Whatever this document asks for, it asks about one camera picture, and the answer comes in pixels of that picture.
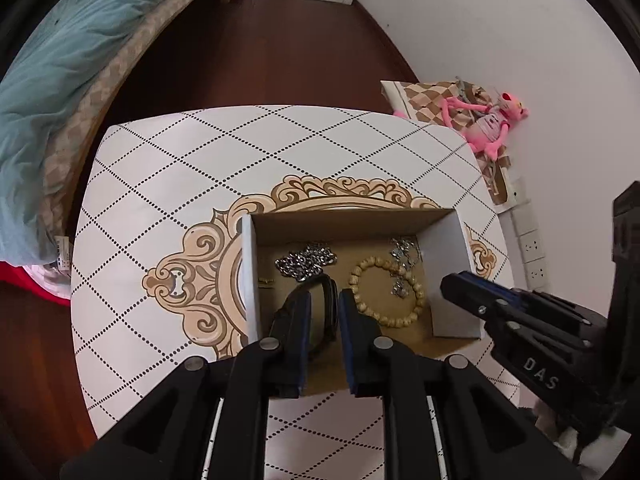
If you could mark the white wall sockets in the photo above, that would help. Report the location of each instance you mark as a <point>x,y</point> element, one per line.
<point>530,245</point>

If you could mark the blue blanket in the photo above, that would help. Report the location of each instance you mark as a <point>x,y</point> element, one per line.
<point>50,75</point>

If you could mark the white diamond pattern table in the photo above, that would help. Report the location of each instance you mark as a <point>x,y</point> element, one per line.
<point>150,185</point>

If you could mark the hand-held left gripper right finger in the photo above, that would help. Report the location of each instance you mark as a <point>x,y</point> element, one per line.
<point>350,340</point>

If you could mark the brown checkered cushion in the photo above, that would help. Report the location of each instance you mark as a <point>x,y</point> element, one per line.
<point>425,100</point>

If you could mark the pink checkered cloth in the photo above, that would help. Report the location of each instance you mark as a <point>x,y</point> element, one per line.
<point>45,272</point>

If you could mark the red cloth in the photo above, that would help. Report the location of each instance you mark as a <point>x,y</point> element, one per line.
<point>15,280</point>

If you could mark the pink plush toy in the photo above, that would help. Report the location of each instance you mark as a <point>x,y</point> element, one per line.
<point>482,127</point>

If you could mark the bed with checkered sheet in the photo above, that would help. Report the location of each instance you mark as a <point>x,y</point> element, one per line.
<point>90,110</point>

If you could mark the cardboard box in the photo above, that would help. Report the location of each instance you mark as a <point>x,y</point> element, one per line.
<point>450,245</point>

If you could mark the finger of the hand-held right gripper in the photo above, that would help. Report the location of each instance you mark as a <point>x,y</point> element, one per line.
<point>500,286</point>
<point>540,372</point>

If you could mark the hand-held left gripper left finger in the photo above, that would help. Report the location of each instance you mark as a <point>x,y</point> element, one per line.
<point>300,340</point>

